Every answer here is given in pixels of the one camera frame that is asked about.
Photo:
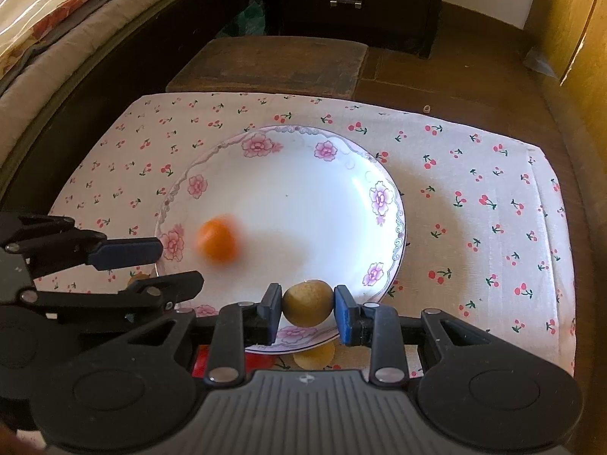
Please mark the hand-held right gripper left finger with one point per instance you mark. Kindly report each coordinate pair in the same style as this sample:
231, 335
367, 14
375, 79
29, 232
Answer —
272, 313

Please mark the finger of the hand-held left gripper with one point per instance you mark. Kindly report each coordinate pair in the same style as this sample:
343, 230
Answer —
125, 251
156, 289

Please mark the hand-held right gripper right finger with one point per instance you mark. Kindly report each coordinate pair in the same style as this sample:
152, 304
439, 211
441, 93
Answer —
344, 321

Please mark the orange tangerine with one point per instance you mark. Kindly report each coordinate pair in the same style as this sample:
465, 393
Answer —
217, 239

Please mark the white floral plate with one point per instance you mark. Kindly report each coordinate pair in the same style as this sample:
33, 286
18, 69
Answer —
303, 208

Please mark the cherry print table cloth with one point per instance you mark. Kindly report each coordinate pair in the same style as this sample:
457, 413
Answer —
474, 222

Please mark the dark wooden stool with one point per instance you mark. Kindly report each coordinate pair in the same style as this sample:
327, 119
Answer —
265, 66

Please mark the green plastic bag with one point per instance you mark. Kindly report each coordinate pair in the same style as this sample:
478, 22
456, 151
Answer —
249, 21

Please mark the floral blanket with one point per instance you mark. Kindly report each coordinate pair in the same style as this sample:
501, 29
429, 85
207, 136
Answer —
47, 0

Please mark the dark wooden nightstand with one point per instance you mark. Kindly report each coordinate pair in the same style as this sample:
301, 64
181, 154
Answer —
379, 19

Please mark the clear plastic bag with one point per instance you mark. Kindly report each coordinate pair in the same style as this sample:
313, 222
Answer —
540, 61

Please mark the yellow wooden wardrobe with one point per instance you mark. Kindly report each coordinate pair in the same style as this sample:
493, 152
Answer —
569, 19

